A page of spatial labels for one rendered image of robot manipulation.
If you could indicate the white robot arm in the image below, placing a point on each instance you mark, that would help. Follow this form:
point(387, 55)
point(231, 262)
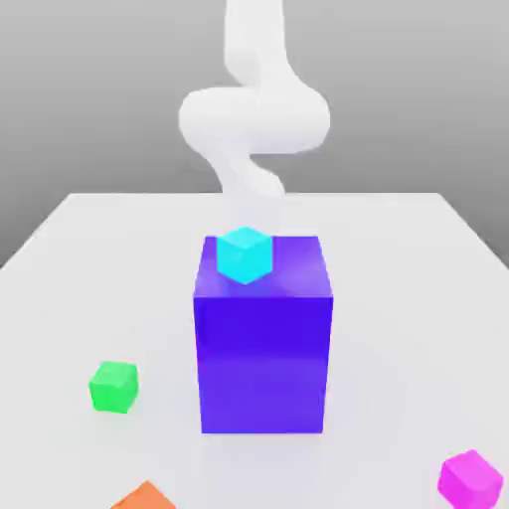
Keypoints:
point(254, 119)

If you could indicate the small cyan cube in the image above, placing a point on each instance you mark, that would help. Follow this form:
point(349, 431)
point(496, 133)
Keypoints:
point(244, 256)

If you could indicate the small green cube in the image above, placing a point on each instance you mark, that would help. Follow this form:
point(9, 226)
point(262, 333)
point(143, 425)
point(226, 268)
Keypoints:
point(113, 387)

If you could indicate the small orange cube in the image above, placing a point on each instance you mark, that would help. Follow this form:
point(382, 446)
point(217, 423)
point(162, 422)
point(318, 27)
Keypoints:
point(145, 499)

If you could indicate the small magenta cube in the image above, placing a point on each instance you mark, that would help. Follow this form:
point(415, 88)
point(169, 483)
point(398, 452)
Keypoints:
point(469, 483)

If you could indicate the large blue box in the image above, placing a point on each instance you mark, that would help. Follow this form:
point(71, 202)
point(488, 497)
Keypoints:
point(262, 358)

